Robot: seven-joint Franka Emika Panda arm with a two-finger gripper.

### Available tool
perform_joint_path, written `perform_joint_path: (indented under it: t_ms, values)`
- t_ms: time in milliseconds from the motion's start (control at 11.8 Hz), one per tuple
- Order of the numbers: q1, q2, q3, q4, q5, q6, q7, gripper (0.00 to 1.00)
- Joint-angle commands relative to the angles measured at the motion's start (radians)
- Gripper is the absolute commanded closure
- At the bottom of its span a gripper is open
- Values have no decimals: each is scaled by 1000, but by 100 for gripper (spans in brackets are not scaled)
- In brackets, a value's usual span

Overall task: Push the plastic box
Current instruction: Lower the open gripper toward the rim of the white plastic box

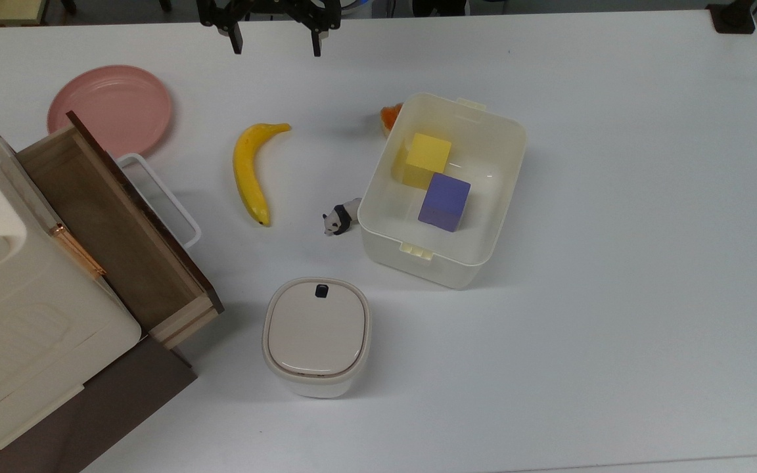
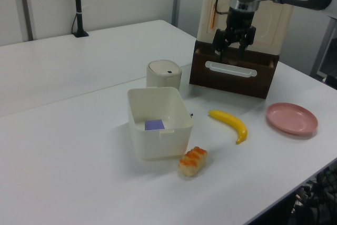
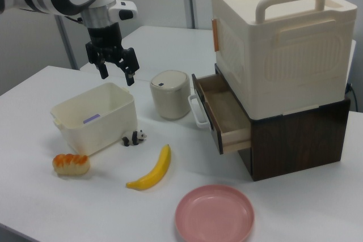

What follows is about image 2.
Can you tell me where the toy bread roll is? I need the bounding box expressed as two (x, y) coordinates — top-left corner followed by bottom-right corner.
(178, 146), (209, 177)

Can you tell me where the black under-table equipment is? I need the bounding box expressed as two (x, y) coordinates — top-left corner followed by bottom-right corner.
(292, 160), (337, 225)

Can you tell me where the white plastic box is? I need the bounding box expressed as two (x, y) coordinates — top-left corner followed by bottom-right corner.
(127, 86), (195, 162)

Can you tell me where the dark brown wooden drawer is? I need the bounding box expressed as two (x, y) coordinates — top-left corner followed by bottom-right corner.
(189, 39), (280, 100)

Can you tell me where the orange latch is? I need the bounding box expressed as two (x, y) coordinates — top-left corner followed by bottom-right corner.
(209, 2), (217, 30)

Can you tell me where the white drawer handle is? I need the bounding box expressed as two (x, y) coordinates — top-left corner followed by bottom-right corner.
(204, 61), (257, 79)

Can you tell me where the cream storage box with handles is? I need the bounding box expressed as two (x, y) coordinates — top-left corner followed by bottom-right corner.
(197, 0), (294, 57)

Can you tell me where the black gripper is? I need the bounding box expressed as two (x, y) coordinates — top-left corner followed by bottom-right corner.
(213, 7), (256, 64)

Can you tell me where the small cream trash bin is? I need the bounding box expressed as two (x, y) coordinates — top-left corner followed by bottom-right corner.
(146, 60), (183, 93)

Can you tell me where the purple block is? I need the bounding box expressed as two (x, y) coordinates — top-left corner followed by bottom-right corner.
(144, 119), (166, 131)

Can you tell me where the yellow toy banana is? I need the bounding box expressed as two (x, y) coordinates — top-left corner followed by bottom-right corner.
(208, 109), (249, 145)

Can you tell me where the pink plate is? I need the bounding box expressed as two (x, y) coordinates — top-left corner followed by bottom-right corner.
(265, 102), (319, 136)

